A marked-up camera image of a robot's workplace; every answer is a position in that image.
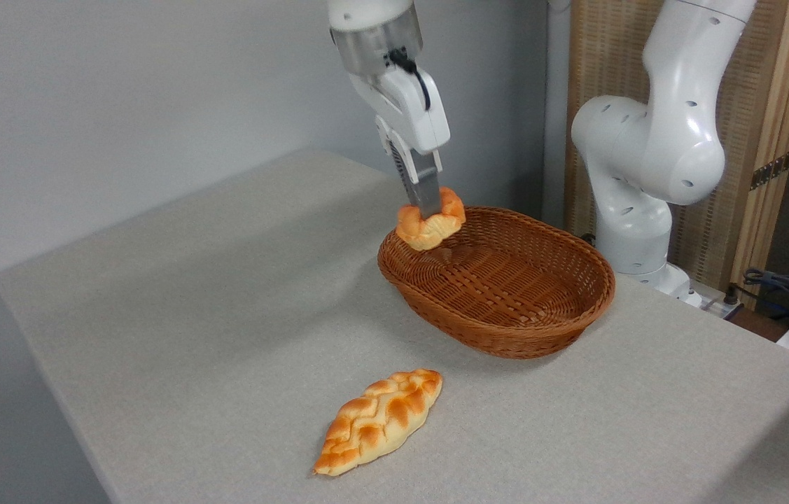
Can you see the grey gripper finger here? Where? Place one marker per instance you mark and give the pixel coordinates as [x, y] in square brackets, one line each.
[400, 168]
[428, 192]

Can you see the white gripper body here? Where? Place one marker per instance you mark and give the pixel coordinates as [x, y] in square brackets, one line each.
[412, 105]

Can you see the round orange bread bun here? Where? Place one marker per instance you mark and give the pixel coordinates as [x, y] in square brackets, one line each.
[414, 231]

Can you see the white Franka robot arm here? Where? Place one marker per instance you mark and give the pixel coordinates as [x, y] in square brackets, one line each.
[667, 140]

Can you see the brown wicker basket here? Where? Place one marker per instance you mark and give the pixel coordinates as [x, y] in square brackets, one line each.
[499, 287]

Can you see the long braided bread loaf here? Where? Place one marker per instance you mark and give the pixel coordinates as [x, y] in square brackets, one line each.
[380, 420]

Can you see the metal screen hinge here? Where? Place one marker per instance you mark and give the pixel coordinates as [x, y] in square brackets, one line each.
[771, 170]

